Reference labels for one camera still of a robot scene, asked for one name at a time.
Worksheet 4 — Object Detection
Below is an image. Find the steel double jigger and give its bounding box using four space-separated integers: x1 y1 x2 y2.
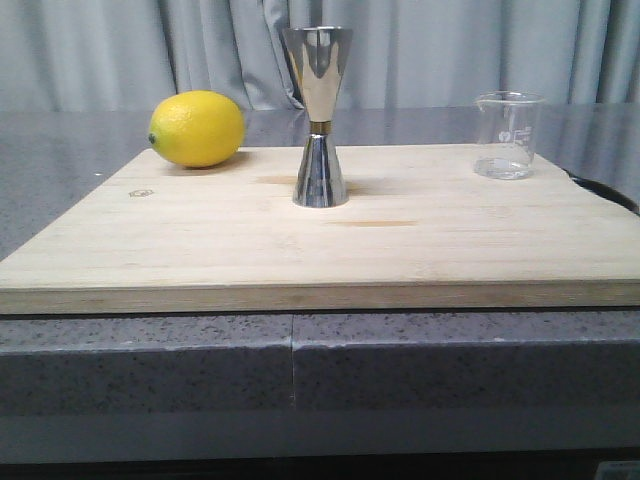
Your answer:
283 26 353 208

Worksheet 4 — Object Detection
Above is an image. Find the clear glass beaker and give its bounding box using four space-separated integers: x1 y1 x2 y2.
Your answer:
474 90 545 180

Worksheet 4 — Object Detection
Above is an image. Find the wooden cutting board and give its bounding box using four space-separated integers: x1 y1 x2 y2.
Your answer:
1 144 639 314

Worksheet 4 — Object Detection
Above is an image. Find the yellow lemon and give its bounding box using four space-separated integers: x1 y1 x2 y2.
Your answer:
148 90 245 168

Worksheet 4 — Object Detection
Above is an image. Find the grey curtain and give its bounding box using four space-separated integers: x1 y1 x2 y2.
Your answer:
1 1 639 112

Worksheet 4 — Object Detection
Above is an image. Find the label sticker bottom right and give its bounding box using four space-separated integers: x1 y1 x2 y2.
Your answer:
594 460 640 480

